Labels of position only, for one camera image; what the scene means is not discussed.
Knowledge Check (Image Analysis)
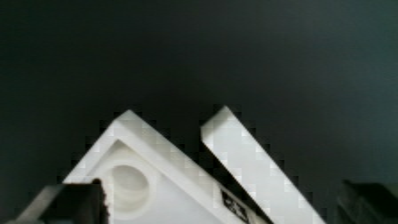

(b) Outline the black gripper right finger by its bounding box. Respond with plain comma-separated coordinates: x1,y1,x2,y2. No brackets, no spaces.
336,180,398,224

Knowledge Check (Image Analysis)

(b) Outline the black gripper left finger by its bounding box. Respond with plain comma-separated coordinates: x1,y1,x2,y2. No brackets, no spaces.
14,180,109,224

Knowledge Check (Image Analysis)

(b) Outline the white square table top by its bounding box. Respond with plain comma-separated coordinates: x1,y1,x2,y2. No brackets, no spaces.
64,112,228,224

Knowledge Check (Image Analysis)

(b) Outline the white table leg with tag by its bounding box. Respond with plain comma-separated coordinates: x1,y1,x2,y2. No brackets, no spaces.
217,187,268,224

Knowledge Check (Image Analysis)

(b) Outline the white U-shaped obstacle fence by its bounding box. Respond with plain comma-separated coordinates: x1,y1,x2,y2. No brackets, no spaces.
201,106,327,224

